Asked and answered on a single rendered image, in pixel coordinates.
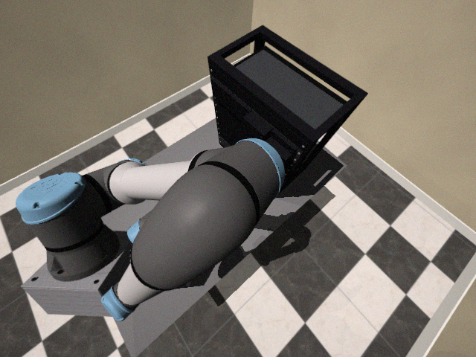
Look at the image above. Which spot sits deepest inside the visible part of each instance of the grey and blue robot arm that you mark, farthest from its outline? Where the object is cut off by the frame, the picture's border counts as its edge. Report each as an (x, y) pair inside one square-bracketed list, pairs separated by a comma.
[(205, 212)]

